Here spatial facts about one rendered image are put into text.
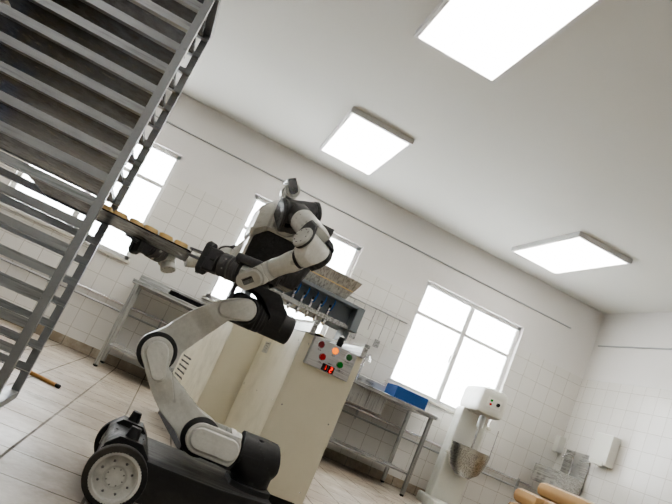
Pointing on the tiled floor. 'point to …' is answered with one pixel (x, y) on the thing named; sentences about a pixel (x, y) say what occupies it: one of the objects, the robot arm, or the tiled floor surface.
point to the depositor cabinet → (216, 370)
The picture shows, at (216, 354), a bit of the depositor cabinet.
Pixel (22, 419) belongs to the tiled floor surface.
